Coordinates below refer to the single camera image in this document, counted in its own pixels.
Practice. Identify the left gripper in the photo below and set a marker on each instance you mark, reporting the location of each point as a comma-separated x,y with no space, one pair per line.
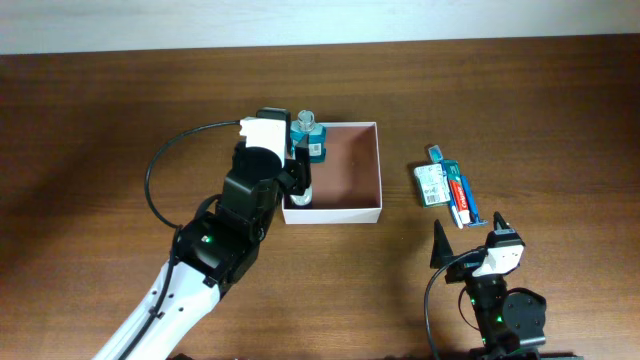
298,168

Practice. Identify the red green toothpaste tube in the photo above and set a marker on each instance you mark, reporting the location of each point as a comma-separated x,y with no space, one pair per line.
454,177

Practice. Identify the clear soap pump bottle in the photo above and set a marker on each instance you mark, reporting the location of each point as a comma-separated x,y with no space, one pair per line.
304,200

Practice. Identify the blue disposable razor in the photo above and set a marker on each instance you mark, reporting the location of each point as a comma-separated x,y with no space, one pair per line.
476,220

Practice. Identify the teal mouthwash bottle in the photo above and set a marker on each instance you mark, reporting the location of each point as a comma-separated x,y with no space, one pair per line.
306,125

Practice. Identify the white cardboard box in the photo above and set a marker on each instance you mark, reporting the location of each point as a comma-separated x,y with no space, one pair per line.
346,186

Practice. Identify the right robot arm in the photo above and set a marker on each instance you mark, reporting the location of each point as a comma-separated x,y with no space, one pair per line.
510,321

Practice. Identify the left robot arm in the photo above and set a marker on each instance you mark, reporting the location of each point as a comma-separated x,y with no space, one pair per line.
216,248

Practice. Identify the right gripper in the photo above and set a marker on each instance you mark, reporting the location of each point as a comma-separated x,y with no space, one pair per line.
442,248

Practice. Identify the blue white toothbrush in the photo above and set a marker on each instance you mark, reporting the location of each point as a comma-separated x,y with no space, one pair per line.
436,157

